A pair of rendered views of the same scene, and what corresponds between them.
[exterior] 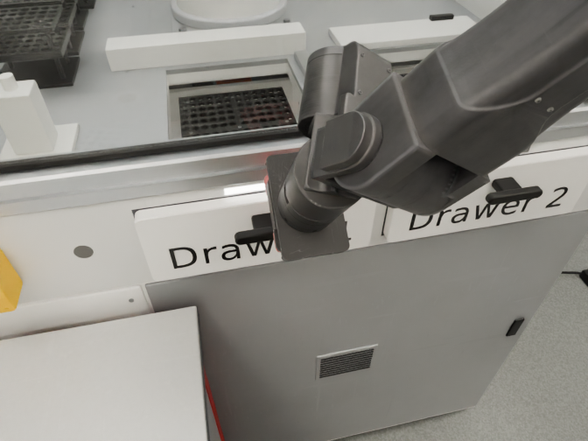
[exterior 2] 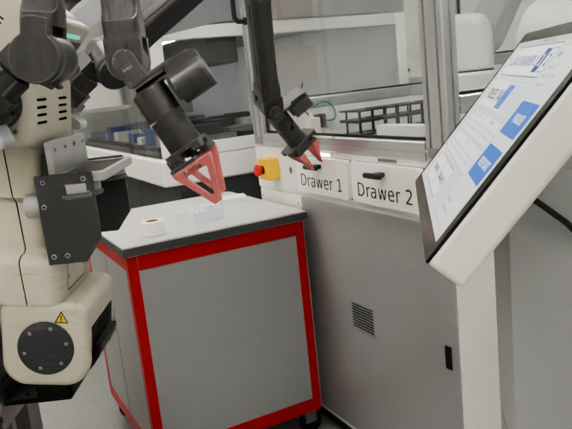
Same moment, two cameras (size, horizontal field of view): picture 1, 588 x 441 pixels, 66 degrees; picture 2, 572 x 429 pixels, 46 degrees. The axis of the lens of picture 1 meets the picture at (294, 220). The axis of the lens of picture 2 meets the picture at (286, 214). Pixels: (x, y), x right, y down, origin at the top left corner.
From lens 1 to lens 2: 1.85 m
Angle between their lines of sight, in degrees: 72
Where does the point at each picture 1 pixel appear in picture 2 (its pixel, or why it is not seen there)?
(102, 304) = (293, 202)
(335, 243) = (290, 151)
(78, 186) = not seen: hidden behind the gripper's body
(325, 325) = (350, 266)
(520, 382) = not seen: outside the picture
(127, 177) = not seen: hidden behind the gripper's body
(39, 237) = (284, 159)
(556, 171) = (401, 176)
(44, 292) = (283, 186)
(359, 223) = (343, 182)
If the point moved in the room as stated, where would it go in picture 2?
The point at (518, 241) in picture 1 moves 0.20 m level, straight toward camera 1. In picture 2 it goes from (415, 238) to (337, 239)
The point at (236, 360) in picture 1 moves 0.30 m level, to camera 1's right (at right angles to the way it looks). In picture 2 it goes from (324, 273) to (359, 301)
